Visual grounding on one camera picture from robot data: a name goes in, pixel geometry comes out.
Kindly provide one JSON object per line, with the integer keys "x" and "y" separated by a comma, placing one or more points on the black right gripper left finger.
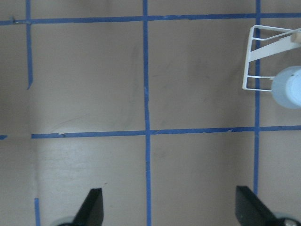
{"x": 91, "y": 212}

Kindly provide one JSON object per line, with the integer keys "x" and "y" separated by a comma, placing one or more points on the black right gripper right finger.
{"x": 250, "y": 210}

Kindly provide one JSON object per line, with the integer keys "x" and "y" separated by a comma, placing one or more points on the light blue plastic cup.
{"x": 286, "y": 87}

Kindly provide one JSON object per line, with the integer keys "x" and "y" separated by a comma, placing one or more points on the white wire cup rack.
{"x": 259, "y": 48}

